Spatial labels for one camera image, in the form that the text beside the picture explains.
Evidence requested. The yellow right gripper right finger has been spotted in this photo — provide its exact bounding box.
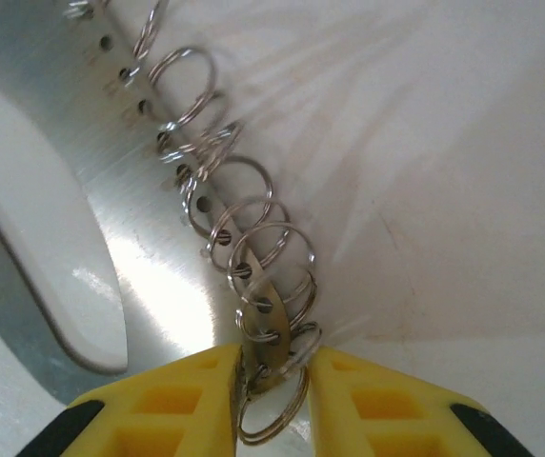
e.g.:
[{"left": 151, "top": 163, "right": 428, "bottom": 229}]
[{"left": 306, "top": 345, "right": 538, "bottom": 457}]

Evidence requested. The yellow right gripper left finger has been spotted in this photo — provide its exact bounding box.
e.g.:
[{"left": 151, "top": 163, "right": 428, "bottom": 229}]
[{"left": 22, "top": 343, "right": 244, "bottom": 457}]

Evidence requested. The silver split key ring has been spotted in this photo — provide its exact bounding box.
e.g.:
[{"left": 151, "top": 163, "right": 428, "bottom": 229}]
[
  {"left": 238, "top": 270, "right": 314, "bottom": 334},
  {"left": 227, "top": 221, "right": 316, "bottom": 306},
  {"left": 252, "top": 323, "right": 324, "bottom": 377},
  {"left": 131, "top": 0, "right": 172, "bottom": 66},
  {"left": 236, "top": 366, "right": 312, "bottom": 447},
  {"left": 205, "top": 198, "right": 293, "bottom": 268},
  {"left": 184, "top": 154, "right": 273, "bottom": 229},
  {"left": 148, "top": 46, "right": 219, "bottom": 128},
  {"left": 157, "top": 121, "right": 245, "bottom": 168}
]

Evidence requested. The silver perforated key holder plate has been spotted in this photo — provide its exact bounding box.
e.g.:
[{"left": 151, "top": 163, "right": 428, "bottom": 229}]
[{"left": 0, "top": 0, "right": 302, "bottom": 406}]

